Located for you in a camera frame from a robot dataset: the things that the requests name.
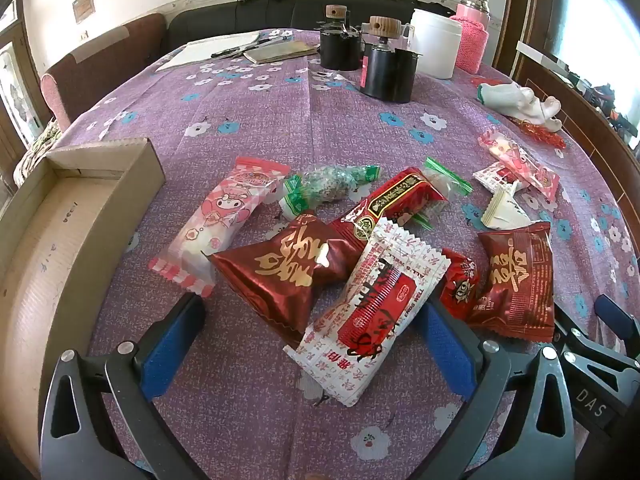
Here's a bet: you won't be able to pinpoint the pink thermos flask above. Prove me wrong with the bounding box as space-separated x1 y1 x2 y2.
448 0 491 73

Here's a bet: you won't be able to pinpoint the small white red packet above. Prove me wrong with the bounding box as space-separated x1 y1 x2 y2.
472 162 531 195

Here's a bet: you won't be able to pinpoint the brown chair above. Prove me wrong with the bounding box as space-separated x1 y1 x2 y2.
40 12 168 128

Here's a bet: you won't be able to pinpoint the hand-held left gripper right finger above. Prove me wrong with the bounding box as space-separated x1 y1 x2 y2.
417 297 576 480

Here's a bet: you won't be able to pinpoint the white triangular packet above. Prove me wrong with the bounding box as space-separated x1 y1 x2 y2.
481 180 531 232

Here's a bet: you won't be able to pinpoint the small black canister wooden knob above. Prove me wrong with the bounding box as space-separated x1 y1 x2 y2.
317 5 363 71

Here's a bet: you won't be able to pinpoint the patterned cushion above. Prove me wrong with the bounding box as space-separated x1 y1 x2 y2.
12 117 63 188

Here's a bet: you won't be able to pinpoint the green white candy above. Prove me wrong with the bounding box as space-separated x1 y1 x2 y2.
277 165 381 219

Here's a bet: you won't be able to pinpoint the white paper sheets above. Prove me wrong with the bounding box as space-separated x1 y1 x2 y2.
155 31 261 73

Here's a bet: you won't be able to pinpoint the dark red gold-print packet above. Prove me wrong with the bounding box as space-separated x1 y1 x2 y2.
207 212 361 336
465 221 557 345

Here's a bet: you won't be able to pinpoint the red bead string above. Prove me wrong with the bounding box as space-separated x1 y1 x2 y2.
505 116 568 150

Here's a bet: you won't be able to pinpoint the brown cardboard box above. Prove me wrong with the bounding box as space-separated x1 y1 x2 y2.
0 137 166 476

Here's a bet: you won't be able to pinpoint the small red eye-print packet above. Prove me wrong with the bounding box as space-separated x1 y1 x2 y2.
440 248 483 321

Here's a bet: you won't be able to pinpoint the clear green-edged packet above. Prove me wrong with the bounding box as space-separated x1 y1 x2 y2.
410 156 473 231

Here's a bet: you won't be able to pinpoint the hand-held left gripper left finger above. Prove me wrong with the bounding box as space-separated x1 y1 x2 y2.
39 292 207 480

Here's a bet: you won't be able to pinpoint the large black canister wooden knob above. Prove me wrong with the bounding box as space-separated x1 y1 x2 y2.
359 16 418 102

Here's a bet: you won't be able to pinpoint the white red patterned packet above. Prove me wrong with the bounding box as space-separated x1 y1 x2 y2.
283 216 452 407

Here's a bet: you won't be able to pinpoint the pink clear snack packet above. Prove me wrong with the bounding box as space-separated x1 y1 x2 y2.
477 131 561 203

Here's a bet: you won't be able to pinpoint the tan notebook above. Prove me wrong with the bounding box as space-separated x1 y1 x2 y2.
243 40 320 65

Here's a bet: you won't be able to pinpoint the pink cartoon snack packet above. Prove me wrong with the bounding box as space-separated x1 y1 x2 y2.
148 156 292 297

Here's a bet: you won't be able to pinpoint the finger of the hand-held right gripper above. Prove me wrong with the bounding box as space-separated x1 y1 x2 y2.
552 304 590 348
594 294 640 356

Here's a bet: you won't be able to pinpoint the black pen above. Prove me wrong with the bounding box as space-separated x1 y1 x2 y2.
211 42 261 58
240 34 293 53

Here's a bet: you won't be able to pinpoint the long red black packet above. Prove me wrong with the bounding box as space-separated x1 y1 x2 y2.
330 166 449 256

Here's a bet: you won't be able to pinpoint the dark sofa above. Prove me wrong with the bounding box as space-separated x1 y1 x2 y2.
167 0 461 53

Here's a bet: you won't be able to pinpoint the white plastic jar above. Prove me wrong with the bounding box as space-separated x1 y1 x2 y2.
409 8 462 80

